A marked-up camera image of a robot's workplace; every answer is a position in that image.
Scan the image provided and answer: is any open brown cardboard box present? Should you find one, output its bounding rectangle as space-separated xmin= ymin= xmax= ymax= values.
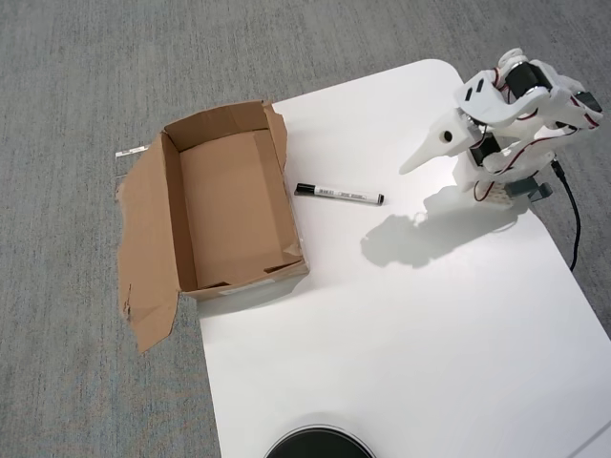
xmin=113 ymin=98 xmax=311 ymax=354

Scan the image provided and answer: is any black round object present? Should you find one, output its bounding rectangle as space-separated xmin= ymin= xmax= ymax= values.
xmin=263 ymin=424 xmax=378 ymax=458

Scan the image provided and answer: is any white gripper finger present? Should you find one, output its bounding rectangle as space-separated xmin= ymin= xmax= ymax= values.
xmin=399 ymin=116 xmax=472 ymax=176

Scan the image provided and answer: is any black power cable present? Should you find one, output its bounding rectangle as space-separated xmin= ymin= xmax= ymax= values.
xmin=551 ymin=159 xmax=582 ymax=272

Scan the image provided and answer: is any white slotted gripper body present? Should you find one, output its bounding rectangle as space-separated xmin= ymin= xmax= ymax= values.
xmin=453 ymin=70 xmax=548 ymax=169

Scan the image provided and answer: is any white marker pen black cap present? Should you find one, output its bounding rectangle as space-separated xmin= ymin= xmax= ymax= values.
xmin=294 ymin=182 xmax=386 ymax=209

